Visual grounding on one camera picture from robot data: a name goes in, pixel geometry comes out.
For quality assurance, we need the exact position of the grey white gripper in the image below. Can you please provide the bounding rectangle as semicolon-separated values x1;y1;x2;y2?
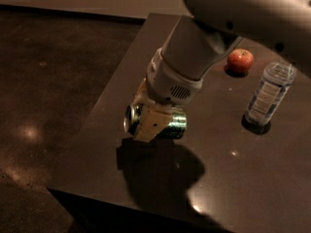
133;48;203;143

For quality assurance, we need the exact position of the green drink can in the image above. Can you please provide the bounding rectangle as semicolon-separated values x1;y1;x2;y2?
123;104;187;139

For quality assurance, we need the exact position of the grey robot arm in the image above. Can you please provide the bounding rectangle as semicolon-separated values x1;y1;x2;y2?
133;0;311;142

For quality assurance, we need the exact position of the red apple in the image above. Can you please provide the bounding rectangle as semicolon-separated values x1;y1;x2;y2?
226;49;254;74

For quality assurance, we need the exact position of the clear plastic water bottle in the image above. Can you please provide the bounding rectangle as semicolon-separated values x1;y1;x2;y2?
244;62;296;126

